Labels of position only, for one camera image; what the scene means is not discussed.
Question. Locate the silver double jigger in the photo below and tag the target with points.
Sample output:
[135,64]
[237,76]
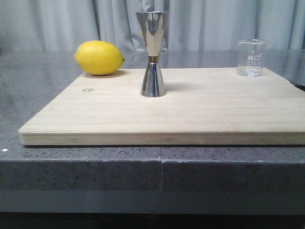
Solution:
[152,57]

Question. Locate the small glass beaker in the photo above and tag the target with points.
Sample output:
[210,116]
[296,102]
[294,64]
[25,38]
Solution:
[251,55]

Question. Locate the wooden cutting board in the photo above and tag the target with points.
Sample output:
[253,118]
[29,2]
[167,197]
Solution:
[202,106]

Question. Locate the yellow lemon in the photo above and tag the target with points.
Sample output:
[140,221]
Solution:
[98,57]

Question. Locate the grey curtain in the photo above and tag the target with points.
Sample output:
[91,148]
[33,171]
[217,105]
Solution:
[193,25]

